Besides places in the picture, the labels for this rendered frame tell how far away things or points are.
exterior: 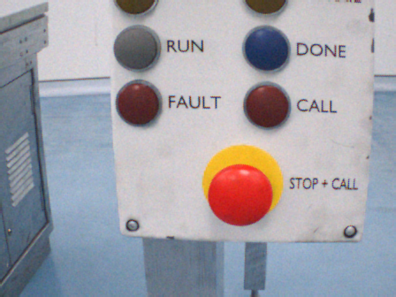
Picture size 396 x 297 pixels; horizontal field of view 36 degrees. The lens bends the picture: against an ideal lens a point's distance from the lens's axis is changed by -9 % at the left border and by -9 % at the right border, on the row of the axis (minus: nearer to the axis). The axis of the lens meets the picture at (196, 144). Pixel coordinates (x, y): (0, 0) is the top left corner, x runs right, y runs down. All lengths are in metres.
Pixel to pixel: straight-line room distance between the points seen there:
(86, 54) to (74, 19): 0.25
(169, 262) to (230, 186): 0.15
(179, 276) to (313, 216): 0.15
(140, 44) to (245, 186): 0.11
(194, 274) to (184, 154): 0.14
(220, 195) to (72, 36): 3.91
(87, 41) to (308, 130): 3.89
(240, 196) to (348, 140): 0.08
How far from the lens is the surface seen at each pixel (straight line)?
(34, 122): 2.05
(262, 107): 0.40
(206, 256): 0.52
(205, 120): 0.42
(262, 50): 0.39
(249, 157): 0.42
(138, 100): 0.41
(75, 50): 4.30
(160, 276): 0.54
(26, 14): 1.85
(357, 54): 0.40
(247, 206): 0.40
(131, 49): 0.41
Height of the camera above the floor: 1.03
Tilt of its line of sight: 19 degrees down
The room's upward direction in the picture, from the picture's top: 1 degrees counter-clockwise
